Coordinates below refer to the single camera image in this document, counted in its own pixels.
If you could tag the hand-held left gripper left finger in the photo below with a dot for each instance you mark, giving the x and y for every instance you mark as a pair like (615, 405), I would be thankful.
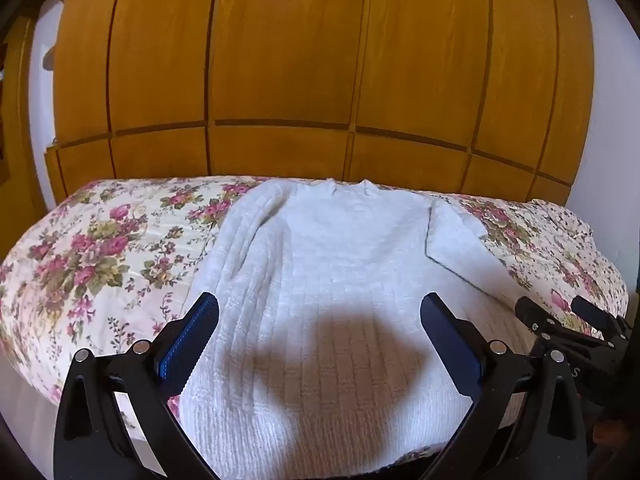
(186, 347)

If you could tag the floral bedspread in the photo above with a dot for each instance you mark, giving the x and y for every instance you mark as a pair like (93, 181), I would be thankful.
(100, 250)

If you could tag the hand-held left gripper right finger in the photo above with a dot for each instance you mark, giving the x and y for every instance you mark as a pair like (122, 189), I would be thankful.
(452, 347)

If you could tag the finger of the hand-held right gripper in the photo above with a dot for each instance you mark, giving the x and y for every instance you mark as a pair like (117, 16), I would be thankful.
(534, 316)
(597, 315)

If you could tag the wooden wardrobe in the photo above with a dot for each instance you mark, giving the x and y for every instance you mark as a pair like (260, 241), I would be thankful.
(300, 60)

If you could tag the white knitted sweater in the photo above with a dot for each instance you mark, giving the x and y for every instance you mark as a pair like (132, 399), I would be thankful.
(325, 270)

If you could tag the wooden door frame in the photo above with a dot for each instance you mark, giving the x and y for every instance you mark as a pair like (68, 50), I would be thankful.
(17, 135)

